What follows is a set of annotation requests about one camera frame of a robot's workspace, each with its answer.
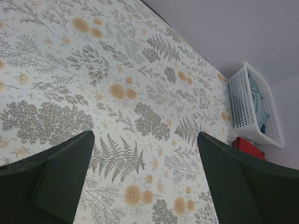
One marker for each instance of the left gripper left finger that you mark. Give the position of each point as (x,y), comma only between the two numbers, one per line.
(45,188)

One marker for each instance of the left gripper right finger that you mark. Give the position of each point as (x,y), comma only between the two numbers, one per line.
(246,189)

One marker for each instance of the red t shirt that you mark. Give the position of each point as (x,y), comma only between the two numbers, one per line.
(248,148)

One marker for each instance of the dark blue t shirt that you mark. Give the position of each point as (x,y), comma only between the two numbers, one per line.
(263,128)

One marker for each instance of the white plastic basket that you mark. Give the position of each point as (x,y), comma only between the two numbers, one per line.
(245,123)

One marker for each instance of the light blue t shirt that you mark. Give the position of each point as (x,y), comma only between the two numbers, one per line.
(261,115)

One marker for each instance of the floral patterned table mat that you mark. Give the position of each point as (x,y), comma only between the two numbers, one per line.
(112,67)

